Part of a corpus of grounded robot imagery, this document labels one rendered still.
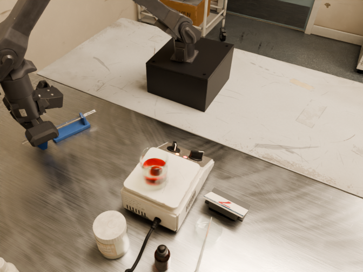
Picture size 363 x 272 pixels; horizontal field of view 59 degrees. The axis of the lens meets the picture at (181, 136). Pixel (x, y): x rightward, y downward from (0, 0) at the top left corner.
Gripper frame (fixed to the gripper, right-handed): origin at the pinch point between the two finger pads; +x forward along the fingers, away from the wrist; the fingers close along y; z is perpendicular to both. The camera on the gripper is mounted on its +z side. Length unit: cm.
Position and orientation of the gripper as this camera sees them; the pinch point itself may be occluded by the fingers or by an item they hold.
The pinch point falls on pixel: (35, 131)
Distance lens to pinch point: 85.3
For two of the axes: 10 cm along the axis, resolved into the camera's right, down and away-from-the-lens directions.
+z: 7.7, -4.3, 4.6
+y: -6.3, -5.6, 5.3
